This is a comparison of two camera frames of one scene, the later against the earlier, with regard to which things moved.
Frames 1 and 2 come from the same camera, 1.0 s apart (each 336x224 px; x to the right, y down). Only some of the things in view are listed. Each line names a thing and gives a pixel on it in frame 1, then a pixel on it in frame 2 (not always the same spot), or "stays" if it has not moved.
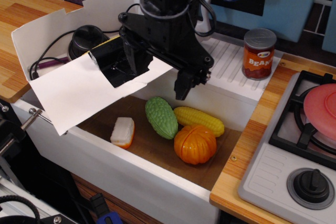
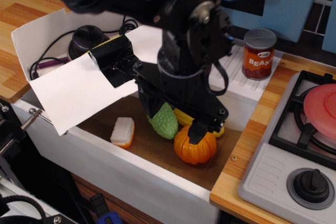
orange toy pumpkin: (195, 145) stays
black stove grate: (293, 132) stays
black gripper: (174, 39) -> (191, 95)
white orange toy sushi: (122, 131) stays
